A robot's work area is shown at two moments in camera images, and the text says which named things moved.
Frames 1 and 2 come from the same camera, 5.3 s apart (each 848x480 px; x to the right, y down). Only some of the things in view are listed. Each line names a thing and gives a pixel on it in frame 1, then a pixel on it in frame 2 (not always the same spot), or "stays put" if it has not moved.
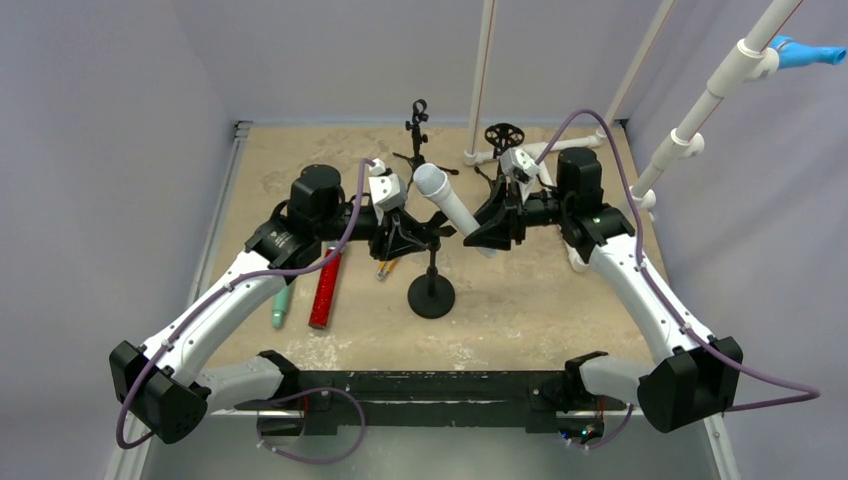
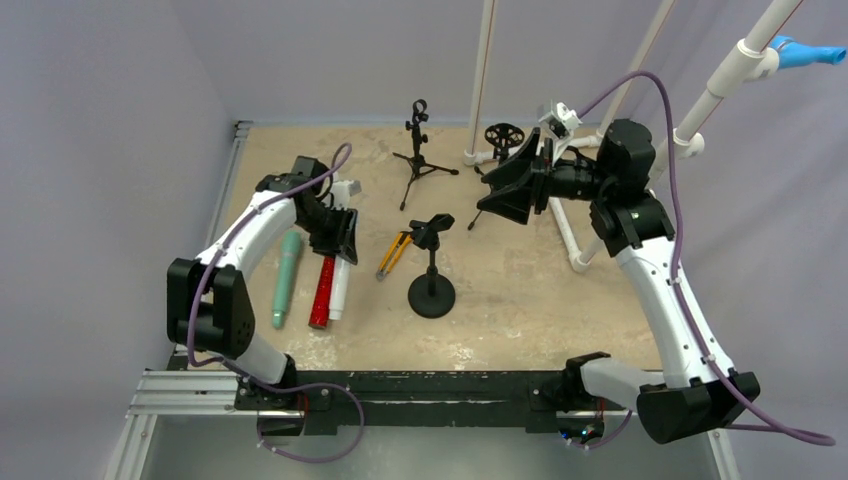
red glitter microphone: [326, 291] stays put
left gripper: [395, 237] → [332, 245]
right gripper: [515, 216] → [538, 180]
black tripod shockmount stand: [502, 136] stays put
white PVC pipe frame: [753, 57] stays put
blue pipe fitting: [792, 53] stays put
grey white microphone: [433, 182] → [339, 287]
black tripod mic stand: [416, 159] stays put
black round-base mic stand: [431, 296] stays put
